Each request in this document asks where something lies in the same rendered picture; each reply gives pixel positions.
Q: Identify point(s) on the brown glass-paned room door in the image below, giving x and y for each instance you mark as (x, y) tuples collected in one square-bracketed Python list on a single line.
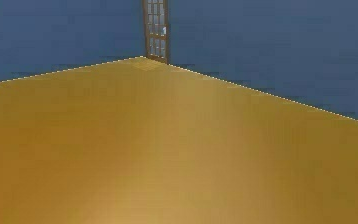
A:
[(156, 46)]

